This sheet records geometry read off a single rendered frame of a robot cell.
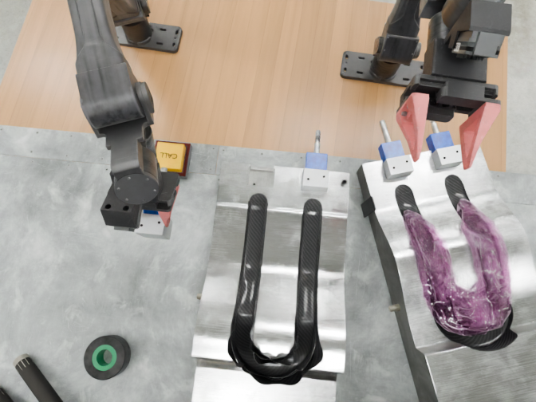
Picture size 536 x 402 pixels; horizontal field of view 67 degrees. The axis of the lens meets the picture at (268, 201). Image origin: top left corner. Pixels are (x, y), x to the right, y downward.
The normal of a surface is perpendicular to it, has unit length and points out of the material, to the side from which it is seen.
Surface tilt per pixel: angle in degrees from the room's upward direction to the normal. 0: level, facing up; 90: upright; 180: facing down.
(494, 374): 0
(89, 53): 7
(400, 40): 60
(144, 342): 0
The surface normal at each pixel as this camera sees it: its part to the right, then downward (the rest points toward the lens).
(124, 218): -0.08, 0.72
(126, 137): -0.12, -0.65
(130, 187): 0.24, 0.72
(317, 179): 0.00, -0.25
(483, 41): -0.09, 0.37
